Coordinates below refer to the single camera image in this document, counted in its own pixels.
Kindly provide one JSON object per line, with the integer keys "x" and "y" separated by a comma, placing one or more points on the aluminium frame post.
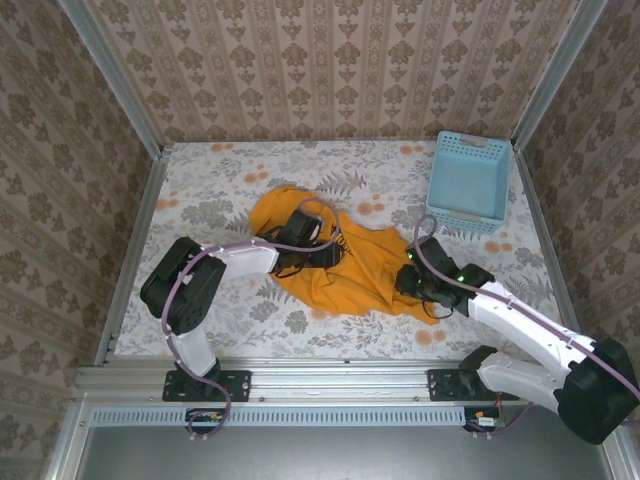
{"x": 557, "y": 75}
{"x": 119, "y": 82}

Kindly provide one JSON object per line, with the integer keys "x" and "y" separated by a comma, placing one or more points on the grey metal sheet panel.
{"x": 350, "y": 455}

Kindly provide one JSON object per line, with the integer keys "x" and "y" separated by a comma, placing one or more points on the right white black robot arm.
{"x": 530, "y": 325}

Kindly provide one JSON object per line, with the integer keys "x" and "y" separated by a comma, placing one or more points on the orange t-shirt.
{"x": 350, "y": 290}

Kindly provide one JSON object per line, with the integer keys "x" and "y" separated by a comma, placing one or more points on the light blue plastic basket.
{"x": 465, "y": 185}

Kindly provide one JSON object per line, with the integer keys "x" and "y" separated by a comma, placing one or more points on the aluminium table side rail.
{"x": 549, "y": 250}
{"x": 134, "y": 250}

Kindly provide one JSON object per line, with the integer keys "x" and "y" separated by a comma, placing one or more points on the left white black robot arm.
{"x": 190, "y": 290}

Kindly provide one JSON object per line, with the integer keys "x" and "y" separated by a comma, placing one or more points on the floral tablecloth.
{"x": 225, "y": 175}

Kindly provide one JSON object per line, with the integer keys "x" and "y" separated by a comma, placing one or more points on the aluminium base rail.
{"x": 340, "y": 380}

